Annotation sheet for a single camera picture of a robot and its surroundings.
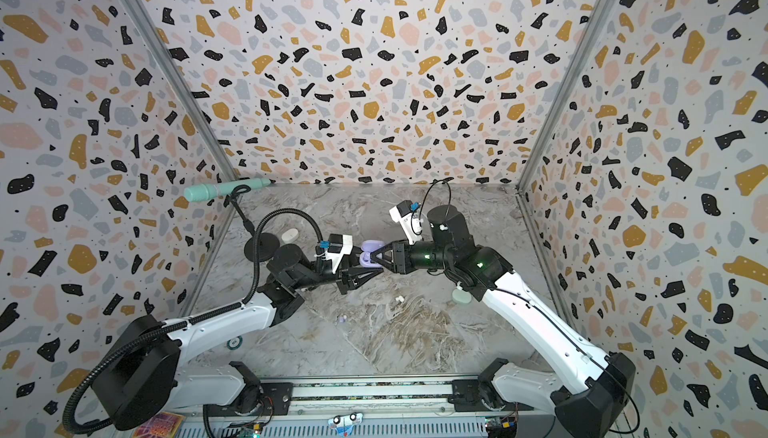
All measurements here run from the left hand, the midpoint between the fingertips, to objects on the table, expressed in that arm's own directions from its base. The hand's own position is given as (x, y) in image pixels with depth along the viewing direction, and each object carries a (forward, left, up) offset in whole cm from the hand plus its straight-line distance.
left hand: (383, 261), depth 66 cm
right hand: (0, +2, +3) cm, 4 cm away
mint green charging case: (+3, -23, -27) cm, 35 cm away
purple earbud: (-2, +13, -28) cm, 31 cm away
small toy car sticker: (-27, +9, -26) cm, 39 cm away
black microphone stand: (+24, +41, -29) cm, 55 cm away
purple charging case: (0, +4, +1) cm, 4 cm away
